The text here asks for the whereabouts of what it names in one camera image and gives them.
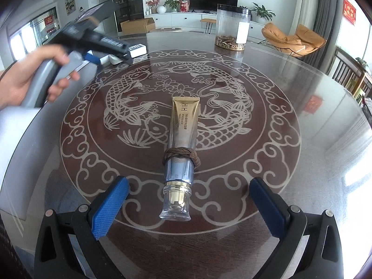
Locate gold cosmetic tube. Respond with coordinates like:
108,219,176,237
159,96,200,221

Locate person left hand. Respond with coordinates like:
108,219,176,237
0,44,69,109

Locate white box with black band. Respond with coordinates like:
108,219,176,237
108,43,147,65

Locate cardboard box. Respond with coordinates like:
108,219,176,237
120,18,156,35

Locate red flowers white vase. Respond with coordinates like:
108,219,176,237
146,0,166,14

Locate green potted plant left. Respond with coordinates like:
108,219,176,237
164,0,182,12

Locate green potted plant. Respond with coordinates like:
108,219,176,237
250,3,276,25
164,0,182,12

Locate white tv cabinet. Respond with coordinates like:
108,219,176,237
145,12,265,41

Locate wooden bench orange seat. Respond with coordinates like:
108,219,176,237
200,18,216,34

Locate clear plastic jar black lid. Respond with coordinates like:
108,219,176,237
214,4,252,52

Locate green potted plant right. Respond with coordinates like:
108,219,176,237
250,3,276,25

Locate wooden dining chair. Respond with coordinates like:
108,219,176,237
330,47,371,101

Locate orange lounge chair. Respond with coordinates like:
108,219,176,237
261,23,327,57

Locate grey curtain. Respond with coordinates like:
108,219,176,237
308,0,343,74

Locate red wall hanging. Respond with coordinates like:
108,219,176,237
342,0,356,25

